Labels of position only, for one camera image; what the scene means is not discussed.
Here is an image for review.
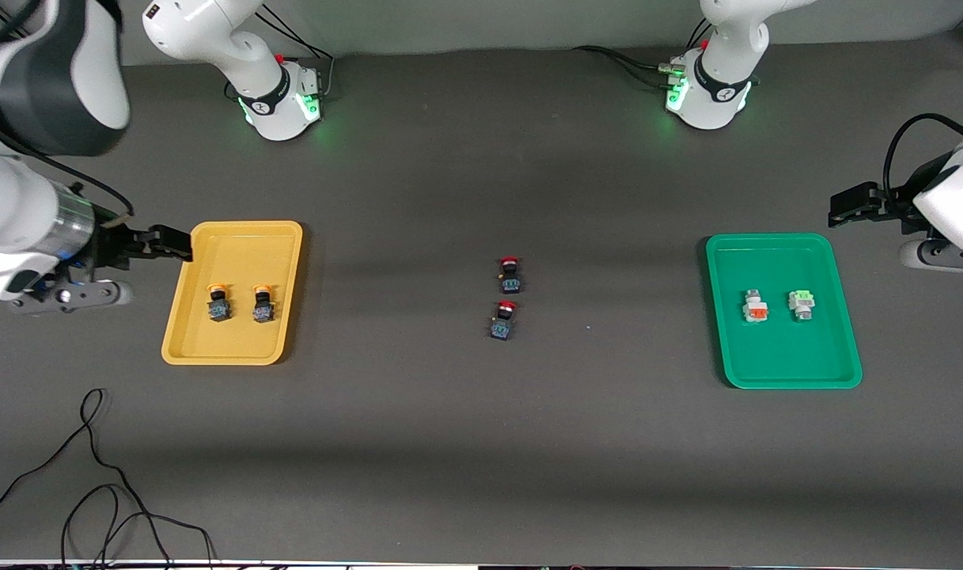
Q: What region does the yellow plastic tray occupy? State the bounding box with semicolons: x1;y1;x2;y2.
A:
161;221;304;367

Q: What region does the green plastic tray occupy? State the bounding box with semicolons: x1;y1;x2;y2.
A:
705;234;863;390

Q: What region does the dark grey table mat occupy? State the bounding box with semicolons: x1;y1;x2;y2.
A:
0;32;963;564

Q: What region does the black right arm wrist cable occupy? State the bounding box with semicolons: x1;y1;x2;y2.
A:
18;146;135;219

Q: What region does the black arm wrist cable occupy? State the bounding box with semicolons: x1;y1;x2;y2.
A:
882;113;963;203
18;146;135;219

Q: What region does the black left arm wrist cable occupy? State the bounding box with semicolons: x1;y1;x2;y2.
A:
882;113;963;203

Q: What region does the loose black cable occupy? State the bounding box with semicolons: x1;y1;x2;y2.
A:
0;388;217;569

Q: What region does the black right arm base cable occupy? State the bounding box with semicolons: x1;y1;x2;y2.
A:
260;6;336;102

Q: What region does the black arm base cable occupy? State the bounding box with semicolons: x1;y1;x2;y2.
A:
574;16;715;89
260;6;336;102

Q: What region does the black left arm base cable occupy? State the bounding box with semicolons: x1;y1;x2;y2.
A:
574;16;715;89

